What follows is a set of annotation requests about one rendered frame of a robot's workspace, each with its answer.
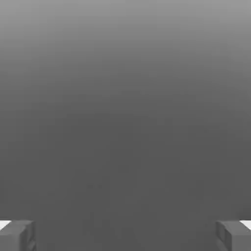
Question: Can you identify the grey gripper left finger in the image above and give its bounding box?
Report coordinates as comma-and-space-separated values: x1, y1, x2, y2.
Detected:
0, 219, 37, 251

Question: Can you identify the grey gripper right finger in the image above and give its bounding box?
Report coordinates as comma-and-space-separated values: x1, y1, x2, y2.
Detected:
215, 219, 251, 251

